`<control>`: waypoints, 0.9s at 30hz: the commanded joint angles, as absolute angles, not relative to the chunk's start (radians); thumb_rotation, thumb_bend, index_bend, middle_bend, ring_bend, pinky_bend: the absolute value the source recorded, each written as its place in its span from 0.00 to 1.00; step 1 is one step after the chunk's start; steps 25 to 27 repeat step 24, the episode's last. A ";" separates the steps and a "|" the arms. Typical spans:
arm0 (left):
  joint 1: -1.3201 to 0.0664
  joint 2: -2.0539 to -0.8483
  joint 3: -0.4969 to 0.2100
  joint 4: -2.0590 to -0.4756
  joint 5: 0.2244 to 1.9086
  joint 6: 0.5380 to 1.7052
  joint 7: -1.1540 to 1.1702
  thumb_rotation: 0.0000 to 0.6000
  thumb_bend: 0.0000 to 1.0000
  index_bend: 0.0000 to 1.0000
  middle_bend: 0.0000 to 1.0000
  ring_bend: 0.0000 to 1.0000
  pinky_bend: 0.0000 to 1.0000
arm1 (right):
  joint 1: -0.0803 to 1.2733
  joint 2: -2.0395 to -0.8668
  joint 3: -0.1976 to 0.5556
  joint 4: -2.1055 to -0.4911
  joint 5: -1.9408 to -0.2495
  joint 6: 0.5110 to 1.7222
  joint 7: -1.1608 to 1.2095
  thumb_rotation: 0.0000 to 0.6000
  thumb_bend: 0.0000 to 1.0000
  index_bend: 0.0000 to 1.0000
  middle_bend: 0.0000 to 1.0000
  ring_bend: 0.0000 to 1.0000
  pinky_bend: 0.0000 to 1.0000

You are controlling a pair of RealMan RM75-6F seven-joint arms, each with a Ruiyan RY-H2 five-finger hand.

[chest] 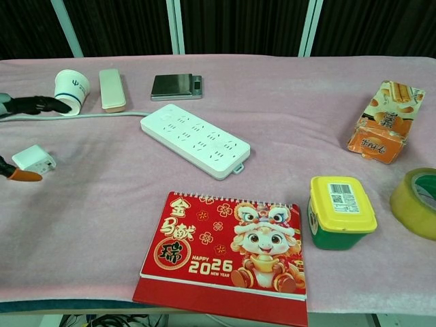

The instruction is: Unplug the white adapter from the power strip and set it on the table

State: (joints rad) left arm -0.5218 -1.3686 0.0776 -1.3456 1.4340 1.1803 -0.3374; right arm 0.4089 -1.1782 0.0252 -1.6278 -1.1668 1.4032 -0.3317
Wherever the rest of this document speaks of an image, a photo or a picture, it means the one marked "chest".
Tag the red 2026 desk calendar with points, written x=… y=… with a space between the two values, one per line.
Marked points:
x=218 y=245

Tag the yellow tape roll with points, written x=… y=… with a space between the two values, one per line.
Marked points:
x=405 y=207

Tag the silver digital kitchen scale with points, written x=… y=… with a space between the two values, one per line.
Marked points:
x=173 y=85

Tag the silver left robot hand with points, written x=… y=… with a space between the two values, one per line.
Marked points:
x=41 y=105

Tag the green tub with yellow lid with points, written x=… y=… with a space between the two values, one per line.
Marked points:
x=340 y=225

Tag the white plug adapter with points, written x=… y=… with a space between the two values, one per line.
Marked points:
x=30 y=156

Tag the white partition post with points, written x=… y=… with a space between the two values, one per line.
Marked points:
x=310 y=27
x=176 y=27
x=69 y=30

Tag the white power strip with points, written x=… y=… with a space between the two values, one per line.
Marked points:
x=194 y=139

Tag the orange snack box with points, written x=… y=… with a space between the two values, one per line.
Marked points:
x=385 y=129

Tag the pink table cloth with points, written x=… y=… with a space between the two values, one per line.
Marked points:
x=85 y=221

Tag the white paper cup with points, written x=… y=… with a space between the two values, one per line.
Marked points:
x=71 y=85

